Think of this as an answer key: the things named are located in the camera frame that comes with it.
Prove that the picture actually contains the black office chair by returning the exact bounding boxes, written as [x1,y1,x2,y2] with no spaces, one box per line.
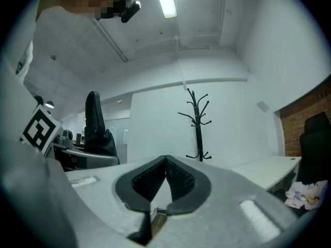
[296,112,331,186]

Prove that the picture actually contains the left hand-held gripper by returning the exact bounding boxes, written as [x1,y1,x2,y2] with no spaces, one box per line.
[20,104,121,169]

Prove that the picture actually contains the black metal coat rack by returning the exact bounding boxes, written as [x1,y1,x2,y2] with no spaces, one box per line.
[177,88,213,163]

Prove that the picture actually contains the white desk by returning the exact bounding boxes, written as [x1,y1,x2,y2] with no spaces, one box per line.
[229,155,303,191]

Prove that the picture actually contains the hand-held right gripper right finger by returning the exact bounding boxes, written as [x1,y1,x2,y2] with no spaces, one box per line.
[151,155,298,248]

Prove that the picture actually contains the black head-worn camera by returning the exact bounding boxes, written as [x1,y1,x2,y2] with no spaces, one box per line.
[120,0,142,24]

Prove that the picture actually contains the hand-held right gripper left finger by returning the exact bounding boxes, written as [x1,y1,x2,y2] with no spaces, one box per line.
[64,155,167,248]

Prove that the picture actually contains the white ceiling pipes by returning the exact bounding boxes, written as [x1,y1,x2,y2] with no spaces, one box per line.
[92,18,129,63]

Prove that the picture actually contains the white wall conduit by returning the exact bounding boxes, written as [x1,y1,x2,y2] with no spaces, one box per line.
[173,35,189,90]

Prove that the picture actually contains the grey wall plate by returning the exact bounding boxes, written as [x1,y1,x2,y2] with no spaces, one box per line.
[256,100,270,113]

